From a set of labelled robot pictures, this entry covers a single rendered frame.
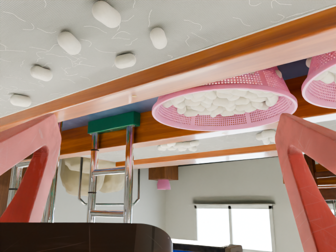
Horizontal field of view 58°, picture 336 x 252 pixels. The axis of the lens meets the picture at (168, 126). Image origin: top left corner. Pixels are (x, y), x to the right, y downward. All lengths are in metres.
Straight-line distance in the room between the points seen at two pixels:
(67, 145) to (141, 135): 0.34
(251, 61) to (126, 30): 0.16
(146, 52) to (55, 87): 0.21
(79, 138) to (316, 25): 0.87
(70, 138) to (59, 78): 0.62
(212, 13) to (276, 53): 0.09
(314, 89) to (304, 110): 0.12
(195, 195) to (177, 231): 0.86
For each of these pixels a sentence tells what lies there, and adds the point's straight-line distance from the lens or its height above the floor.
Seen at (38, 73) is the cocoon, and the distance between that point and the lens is 0.48.
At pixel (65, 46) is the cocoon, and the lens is 0.38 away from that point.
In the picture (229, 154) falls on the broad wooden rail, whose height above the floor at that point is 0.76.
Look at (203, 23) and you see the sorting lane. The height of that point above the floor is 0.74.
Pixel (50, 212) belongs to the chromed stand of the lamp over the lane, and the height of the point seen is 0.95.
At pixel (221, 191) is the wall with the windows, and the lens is 6.07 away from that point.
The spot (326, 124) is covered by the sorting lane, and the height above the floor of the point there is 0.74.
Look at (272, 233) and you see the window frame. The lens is 5.62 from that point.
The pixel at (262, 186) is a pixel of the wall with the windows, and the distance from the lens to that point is 5.70.
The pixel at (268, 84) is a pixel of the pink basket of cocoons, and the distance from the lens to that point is 0.50.
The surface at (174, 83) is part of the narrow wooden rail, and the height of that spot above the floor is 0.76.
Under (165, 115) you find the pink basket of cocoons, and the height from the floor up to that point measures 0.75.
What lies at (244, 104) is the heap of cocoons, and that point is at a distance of 0.64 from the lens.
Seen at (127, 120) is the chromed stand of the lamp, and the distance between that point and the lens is 0.88.
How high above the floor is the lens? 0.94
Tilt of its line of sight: 15 degrees down
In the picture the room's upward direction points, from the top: 180 degrees counter-clockwise
